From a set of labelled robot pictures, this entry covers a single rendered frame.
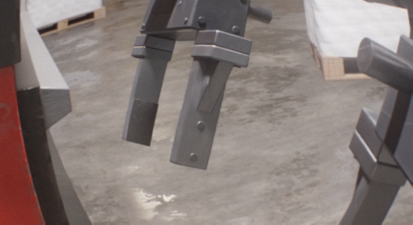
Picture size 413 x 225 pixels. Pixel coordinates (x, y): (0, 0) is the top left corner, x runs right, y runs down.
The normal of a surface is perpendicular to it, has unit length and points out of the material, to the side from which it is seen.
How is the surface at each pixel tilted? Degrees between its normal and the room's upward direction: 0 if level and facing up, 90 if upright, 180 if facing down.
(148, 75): 83
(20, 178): 90
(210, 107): 110
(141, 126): 83
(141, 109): 83
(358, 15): 76
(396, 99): 67
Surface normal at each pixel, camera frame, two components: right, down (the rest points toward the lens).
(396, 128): -0.94, -0.23
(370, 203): 0.16, 0.38
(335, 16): -0.17, 0.06
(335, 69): -0.04, 0.28
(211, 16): 0.38, 0.09
